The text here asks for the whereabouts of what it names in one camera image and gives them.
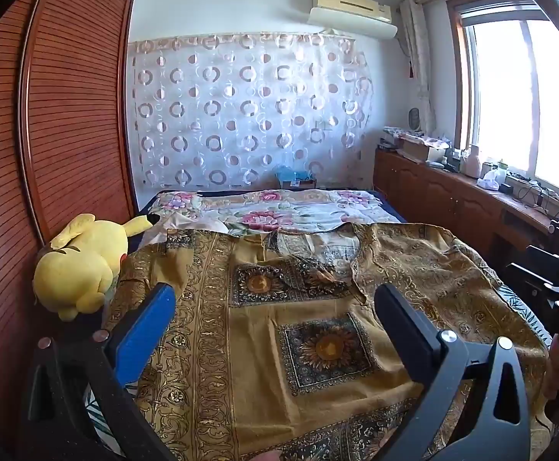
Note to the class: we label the wooden slatted wardrobe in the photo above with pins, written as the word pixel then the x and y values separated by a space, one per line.
pixel 68 105

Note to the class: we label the small brown box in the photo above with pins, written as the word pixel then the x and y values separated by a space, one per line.
pixel 303 185

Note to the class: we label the palm leaf blanket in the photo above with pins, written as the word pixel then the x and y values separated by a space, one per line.
pixel 524 305

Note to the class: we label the white plastic bag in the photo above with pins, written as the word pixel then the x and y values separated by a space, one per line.
pixel 488 181

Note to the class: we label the cardboard box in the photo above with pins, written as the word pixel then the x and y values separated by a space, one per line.
pixel 419 151

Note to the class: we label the wooden cabinet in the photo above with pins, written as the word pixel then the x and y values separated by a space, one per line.
pixel 443 192

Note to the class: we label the yellow and pink pillows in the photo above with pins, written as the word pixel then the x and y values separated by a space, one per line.
pixel 183 228

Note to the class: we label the pale window curtain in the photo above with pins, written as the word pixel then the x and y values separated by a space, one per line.
pixel 419 57

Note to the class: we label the yellow plush toy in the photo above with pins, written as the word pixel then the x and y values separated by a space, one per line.
pixel 82 259

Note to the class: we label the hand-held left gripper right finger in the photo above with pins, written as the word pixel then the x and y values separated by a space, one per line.
pixel 402 324

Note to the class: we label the green-capped bottle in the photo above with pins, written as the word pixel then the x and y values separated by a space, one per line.
pixel 501 168

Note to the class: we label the golden patterned garment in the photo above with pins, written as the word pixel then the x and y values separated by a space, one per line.
pixel 270 321

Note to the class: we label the small round fan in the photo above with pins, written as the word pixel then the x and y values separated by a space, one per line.
pixel 415 119

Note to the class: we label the wall air conditioner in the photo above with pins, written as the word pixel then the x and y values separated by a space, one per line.
pixel 351 17

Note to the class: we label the sheer circle-patterned curtain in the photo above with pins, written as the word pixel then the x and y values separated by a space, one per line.
pixel 241 105

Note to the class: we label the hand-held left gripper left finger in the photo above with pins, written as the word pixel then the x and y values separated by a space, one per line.
pixel 149 329

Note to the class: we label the blue plastic bag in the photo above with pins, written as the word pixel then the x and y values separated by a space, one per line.
pixel 291 172

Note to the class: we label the floral bed sheet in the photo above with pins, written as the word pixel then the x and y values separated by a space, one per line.
pixel 390 204

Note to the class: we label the floral cloth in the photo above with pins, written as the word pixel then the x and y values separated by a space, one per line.
pixel 399 131

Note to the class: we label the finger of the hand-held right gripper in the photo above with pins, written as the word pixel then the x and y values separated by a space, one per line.
pixel 551 257
pixel 529 281

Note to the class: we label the white plastic jug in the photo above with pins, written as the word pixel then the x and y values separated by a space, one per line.
pixel 471 162

